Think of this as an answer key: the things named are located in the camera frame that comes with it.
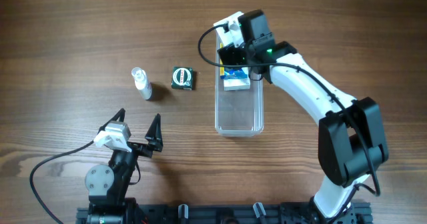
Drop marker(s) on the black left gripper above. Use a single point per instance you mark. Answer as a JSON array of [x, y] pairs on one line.
[[137, 146]]

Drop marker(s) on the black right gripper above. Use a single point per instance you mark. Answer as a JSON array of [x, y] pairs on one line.
[[229, 54]]

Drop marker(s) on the blue VapoDrops lozenge box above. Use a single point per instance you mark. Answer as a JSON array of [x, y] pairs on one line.
[[234, 72]]

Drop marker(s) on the white medicine box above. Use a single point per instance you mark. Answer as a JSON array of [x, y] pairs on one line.
[[236, 84]]

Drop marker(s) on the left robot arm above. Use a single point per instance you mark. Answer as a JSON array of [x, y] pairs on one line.
[[108, 184]]

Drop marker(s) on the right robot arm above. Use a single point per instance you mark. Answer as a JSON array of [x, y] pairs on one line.
[[351, 138]]

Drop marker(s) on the clear plastic container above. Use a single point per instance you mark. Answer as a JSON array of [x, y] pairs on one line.
[[239, 113]]

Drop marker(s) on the white spray bottle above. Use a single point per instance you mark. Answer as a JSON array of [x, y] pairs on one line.
[[142, 82]]

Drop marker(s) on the dark green square box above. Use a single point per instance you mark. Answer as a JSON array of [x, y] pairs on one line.
[[182, 78]]

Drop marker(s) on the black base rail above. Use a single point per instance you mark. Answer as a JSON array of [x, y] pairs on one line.
[[213, 214]]

